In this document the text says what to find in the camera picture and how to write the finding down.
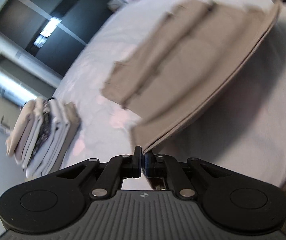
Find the grey pink-dotted bed cover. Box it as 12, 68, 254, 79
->
54, 0, 286, 186

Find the stack of folded clothes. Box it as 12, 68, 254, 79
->
6, 97, 81, 180

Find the black sliding wardrobe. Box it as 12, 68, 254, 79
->
0, 0, 113, 76

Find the taupe brown shirt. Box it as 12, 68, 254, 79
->
102, 0, 282, 152

